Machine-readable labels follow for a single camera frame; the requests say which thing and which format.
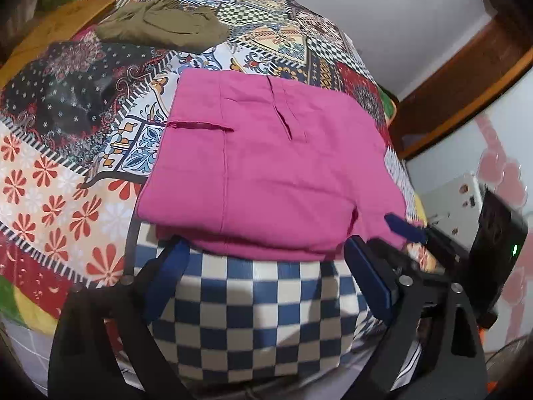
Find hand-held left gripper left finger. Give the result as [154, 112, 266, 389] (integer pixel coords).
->
[47, 237, 196, 400]

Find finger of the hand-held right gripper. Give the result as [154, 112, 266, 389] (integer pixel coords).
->
[384, 212, 472, 257]
[368, 239, 463, 286]

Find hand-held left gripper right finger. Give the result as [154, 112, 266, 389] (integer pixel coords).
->
[344, 236, 489, 400]

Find pink pants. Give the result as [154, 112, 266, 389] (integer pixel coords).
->
[137, 69, 411, 264]

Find olive green pants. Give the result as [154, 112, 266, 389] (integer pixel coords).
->
[96, 0, 231, 55]

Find patchwork printed blanket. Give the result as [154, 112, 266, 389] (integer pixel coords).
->
[0, 0, 429, 384]

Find wooden lap desk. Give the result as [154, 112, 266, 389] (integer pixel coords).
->
[0, 0, 117, 76]

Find white wall socket box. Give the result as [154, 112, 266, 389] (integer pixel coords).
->
[418, 173, 490, 234]

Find pink heart wall decal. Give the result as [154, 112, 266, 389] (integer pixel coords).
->
[475, 114, 533, 334]

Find wooden door frame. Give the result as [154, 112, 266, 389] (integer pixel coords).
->
[391, 0, 533, 161]

